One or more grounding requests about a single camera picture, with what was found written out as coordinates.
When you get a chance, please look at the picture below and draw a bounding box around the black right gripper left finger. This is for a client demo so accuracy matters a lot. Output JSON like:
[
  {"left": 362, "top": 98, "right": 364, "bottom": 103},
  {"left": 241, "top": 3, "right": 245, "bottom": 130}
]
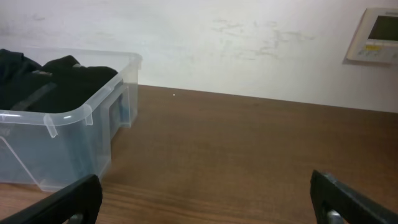
[{"left": 1, "top": 174, "right": 103, "bottom": 224}]

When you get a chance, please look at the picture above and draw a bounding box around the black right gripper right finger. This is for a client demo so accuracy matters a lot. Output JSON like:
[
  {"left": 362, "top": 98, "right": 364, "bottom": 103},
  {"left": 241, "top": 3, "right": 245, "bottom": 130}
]
[{"left": 310, "top": 170, "right": 397, "bottom": 224}]

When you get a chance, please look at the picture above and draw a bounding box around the clear plastic storage bin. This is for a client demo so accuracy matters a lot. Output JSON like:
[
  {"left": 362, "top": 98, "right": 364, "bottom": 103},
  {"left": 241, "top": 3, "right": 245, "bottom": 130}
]
[{"left": 1, "top": 49, "right": 142, "bottom": 191}]

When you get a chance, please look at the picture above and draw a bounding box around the black garment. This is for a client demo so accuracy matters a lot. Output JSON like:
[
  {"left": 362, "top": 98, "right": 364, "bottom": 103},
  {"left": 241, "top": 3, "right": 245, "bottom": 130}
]
[
  {"left": 1, "top": 49, "right": 42, "bottom": 110},
  {"left": 27, "top": 55, "right": 118, "bottom": 113}
]

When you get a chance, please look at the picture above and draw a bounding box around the white wall control panel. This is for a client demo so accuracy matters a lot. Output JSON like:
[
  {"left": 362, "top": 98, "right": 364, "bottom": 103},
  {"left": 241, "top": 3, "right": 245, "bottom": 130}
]
[{"left": 346, "top": 7, "right": 397, "bottom": 65}]

